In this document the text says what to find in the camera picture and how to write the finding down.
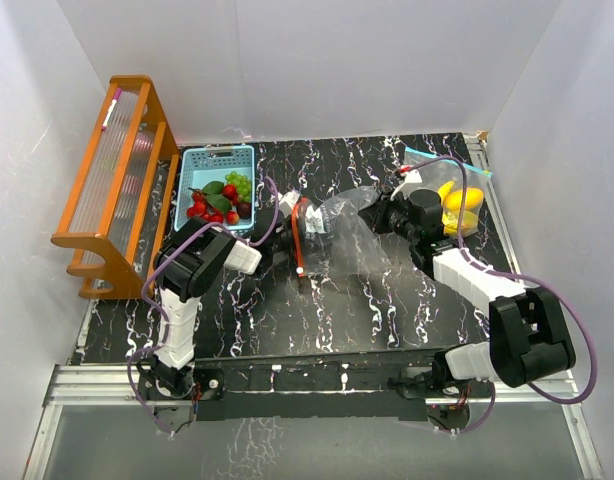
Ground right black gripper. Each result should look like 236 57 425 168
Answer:
358 189 419 244

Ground dark red fake plum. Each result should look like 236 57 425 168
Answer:
235 201 252 220

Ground red zip clear bag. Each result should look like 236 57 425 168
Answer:
291 187 390 277

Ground green fake grapes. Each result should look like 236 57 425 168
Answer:
223 171 252 203

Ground red fake strawberries bunch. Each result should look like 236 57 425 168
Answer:
186 181 241 226

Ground blue zip clear bag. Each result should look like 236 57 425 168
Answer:
402 145 494 239

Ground light blue plastic basket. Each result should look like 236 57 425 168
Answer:
173 145 256 231

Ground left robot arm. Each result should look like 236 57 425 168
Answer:
154 211 292 399

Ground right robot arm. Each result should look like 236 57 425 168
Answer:
359 189 576 397

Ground black base bar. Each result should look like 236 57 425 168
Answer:
127 349 493 424

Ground orange wooden rack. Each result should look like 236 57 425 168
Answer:
51 75 180 299

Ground pink white marker pen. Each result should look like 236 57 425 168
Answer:
101 88 122 132

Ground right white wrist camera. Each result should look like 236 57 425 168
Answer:
390 166 423 200

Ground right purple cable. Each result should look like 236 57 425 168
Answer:
396 155 599 434

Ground purple cable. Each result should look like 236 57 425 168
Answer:
125 174 281 436
396 155 599 434

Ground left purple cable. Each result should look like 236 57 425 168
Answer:
125 174 281 436

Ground aluminium frame rail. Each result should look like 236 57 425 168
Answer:
23 364 605 479

